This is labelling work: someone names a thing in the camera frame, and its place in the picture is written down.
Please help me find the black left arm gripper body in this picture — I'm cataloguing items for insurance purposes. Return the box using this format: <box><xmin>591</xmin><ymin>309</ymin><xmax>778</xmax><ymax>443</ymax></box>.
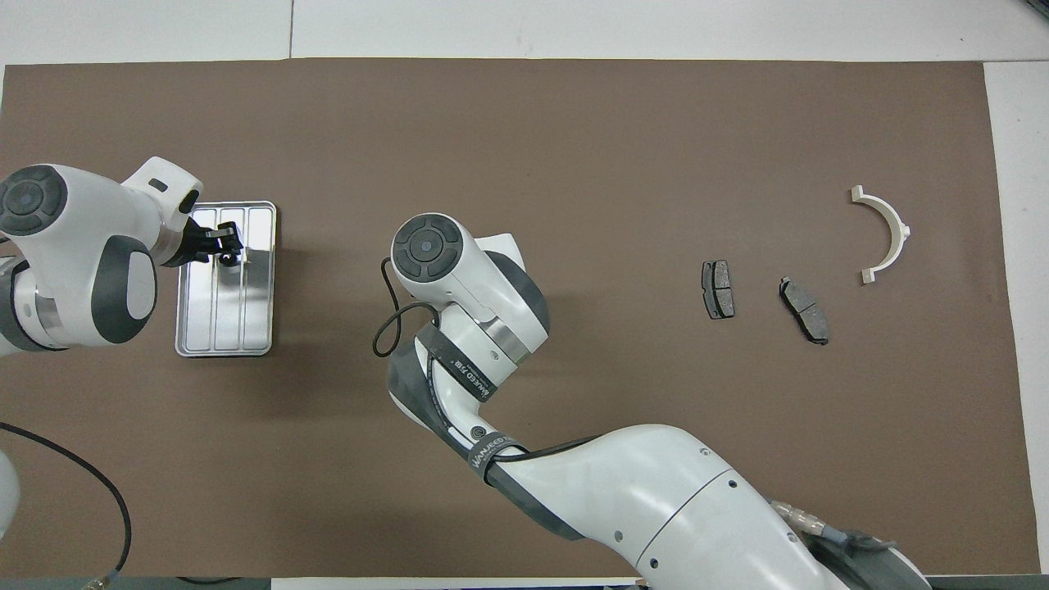
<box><xmin>164</xmin><ymin>213</ymin><xmax>207</xmax><ymax>267</ymax></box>

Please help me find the silver metal tray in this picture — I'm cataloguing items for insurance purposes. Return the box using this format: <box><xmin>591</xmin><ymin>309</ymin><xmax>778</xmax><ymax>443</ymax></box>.
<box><xmin>175</xmin><ymin>201</ymin><xmax>278</xmax><ymax>358</ymax></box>

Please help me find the brown table mat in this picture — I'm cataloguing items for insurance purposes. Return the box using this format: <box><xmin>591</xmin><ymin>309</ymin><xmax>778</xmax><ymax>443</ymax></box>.
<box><xmin>0</xmin><ymin>57</ymin><xmax>1042</xmax><ymax>581</ymax></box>

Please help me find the rectangular dark brake pad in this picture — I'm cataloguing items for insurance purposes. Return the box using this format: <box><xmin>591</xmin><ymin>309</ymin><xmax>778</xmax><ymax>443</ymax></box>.
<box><xmin>701</xmin><ymin>260</ymin><xmax>736</xmax><ymax>320</ymax></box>

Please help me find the elongated grey brake pad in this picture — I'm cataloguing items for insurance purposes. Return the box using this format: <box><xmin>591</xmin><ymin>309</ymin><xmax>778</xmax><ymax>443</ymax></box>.
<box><xmin>779</xmin><ymin>276</ymin><xmax>831</xmax><ymax>346</ymax></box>

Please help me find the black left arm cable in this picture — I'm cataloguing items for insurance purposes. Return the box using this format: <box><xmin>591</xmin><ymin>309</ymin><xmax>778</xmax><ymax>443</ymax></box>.
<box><xmin>0</xmin><ymin>420</ymin><xmax>134</xmax><ymax>590</ymax></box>

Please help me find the white semicircular bracket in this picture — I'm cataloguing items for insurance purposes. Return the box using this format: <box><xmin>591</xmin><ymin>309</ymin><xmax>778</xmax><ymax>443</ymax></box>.
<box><xmin>850</xmin><ymin>185</ymin><xmax>912</xmax><ymax>285</ymax></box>

